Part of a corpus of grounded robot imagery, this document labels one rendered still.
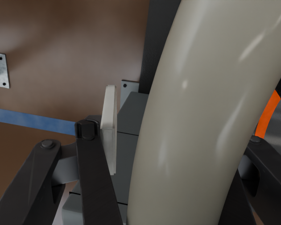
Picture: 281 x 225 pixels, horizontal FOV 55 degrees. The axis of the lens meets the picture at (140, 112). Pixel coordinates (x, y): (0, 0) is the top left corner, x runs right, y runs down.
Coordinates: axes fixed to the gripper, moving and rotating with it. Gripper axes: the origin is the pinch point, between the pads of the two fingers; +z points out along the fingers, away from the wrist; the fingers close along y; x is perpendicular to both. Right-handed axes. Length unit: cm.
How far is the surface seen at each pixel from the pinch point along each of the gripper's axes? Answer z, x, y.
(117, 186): 48, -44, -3
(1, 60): 133, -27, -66
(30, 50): 130, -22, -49
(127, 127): 80, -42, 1
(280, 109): 96, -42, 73
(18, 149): 140, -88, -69
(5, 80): 135, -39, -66
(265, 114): 97, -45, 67
